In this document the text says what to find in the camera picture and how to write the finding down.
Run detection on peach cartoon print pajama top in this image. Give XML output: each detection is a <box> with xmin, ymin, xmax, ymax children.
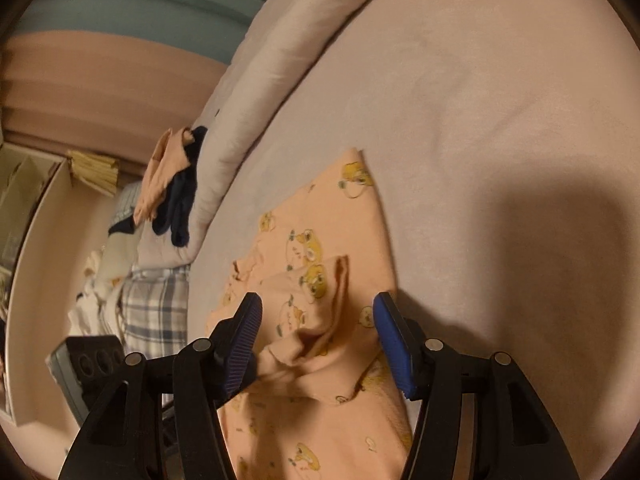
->
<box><xmin>207</xmin><ymin>150</ymin><xmax>412</xmax><ymax>479</ymax></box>

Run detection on white crumpled clothes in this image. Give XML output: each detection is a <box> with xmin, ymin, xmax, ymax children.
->
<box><xmin>67</xmin><ymin>232</ymin><xmax>141</xmax><ymax>340</ymax></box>

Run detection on plaid grey pillow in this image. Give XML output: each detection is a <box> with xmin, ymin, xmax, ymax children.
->
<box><xmin>119</xmin><ymin>266</ymin><xmax>190</xmax><ymax>360</ymax></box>

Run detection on striped blue folded cloth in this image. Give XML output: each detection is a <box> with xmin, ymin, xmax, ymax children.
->
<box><xmin>108</xmin><ymin>181</ymin><xmax>142</xmax><ymax>235</ymax></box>

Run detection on dark navy garment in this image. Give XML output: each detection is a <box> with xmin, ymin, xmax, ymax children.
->
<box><xmin>152</xmin><ymin>126</ymin><xmax>207</xmax><ymax>247</ymax></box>

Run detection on white wardrobe shelf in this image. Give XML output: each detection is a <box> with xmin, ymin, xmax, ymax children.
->
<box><xmin>1</xmin><ymin>142</ymin><xmax>70</xmax><ymax>426</ymax></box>

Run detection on straw tassel hanging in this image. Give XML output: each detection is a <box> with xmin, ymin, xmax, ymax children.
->
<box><xmin>66</xmin><ymin>150</ymin><xmax>119</xmax><ymax>197</ymax></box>

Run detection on peach folded garment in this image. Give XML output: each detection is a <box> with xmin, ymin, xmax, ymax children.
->
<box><xmin>132</xmin><ymin>128</ymin><xmax>195</xmax><ymax>226</ymax></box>

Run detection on pink curtain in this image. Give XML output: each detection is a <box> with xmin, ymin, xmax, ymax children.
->
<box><xmin>1</xmin><ymin>30</ymin><xmax>226</xmax><ymax>174</ymax></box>

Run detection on pink bed sheet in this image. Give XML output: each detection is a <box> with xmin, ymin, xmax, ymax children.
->
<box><xmin>189</xmin><ymin>0</ymin><xmax>639</xmax><ymax>479</ymax></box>

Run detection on teal curtain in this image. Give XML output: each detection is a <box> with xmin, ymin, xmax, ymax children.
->
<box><xmin>14</xmin><ymin>0</ymin><xmax>267</xmax><ymax>64</ymax></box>

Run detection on pink folded duvet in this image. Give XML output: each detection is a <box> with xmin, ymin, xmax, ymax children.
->
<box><xmin>138</xmin><ymin>0</ymin><xmax>369</xmax><ymax>269</ymax></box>

